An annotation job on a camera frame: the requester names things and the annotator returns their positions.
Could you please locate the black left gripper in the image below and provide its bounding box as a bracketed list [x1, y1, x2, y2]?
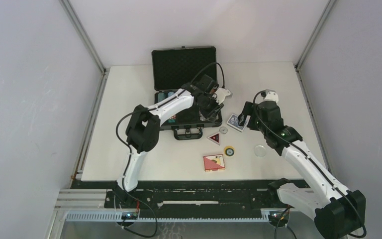
[196, 93, 223, 122]

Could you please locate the blue playing card deck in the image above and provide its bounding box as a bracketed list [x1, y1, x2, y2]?
[226, 114, 248, 132]

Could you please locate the white poker chip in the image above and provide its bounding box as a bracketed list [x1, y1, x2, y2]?
[219, 126, 228, 134]

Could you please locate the red triangular dealer button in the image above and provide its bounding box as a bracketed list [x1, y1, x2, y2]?
[207, 131, 221, 145]

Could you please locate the yellow round blind button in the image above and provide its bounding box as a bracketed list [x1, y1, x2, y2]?
[223, 146, 235, 157]

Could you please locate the clear round button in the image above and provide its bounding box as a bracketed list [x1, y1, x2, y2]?
[254, 145, 267, 157]

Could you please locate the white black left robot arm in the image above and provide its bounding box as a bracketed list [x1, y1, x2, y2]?
[116, 75, 232, 208]

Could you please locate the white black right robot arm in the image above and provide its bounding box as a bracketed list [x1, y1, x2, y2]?
[238, 101, 367, 239]

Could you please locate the black poker chip case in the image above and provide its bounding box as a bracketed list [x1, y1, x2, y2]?
[151, 46, 222, 140]

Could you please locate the green poker chip row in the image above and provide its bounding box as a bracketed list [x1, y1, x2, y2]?
[157, 92, 166, 103]

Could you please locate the red playing card deck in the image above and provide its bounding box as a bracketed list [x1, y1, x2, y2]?
[203, 154, 225, 172]

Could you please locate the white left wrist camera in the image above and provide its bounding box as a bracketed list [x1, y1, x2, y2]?
[213, 88, 232, 104]

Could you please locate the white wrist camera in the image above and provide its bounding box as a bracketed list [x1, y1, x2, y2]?
[262, 90, 279, 104]
[213, 88, 232, 104]

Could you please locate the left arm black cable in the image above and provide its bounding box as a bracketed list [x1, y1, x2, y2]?
[191, 62, 225, 90]

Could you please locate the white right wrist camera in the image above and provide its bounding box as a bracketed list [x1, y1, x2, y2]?
[262, 90, 279, 104]

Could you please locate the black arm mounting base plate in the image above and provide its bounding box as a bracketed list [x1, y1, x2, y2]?
[71, 180, 286, 220]

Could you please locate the white slotted cable duct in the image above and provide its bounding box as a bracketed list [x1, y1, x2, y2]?
[66, 212, 273, 223]

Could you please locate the aluminium frame rail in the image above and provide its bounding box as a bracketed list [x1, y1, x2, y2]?
[56, 189, 285, 217]

